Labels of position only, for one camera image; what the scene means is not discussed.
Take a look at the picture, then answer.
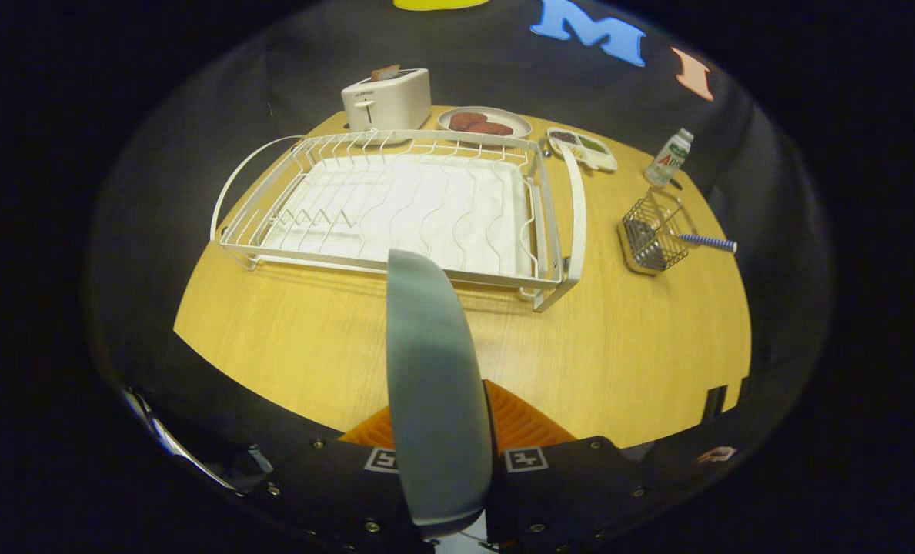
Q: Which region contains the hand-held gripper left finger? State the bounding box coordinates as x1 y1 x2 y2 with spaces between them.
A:
245 405 436 554

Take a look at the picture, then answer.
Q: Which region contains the beige round plate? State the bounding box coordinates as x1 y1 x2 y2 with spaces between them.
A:
437 106 533 141

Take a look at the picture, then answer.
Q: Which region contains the pale green plate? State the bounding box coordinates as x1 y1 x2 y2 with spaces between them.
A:
386 248 494 539

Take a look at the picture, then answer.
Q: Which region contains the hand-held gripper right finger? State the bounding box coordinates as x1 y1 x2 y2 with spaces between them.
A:
482 379 662 554

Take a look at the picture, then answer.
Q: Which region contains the black backdrop cloth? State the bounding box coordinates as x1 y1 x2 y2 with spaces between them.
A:
92 0 831 370

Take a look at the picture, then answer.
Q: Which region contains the white divided snack tray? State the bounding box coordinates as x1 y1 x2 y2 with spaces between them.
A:
546 127 619 172

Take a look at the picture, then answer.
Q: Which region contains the white wire dish rack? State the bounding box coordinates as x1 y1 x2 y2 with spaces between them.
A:
209 128 587 312

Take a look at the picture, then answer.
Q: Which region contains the blue striped handle spoon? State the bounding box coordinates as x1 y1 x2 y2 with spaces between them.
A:
673 232 738 255

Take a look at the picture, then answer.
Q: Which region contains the metal wire basket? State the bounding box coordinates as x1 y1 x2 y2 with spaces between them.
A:
617 187 700 276

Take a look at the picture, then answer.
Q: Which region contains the white toaster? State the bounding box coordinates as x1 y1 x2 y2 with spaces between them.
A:
340 68 432 133

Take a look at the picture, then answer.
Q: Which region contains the white drink bottle green label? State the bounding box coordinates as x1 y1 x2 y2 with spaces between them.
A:
643 128 694 188

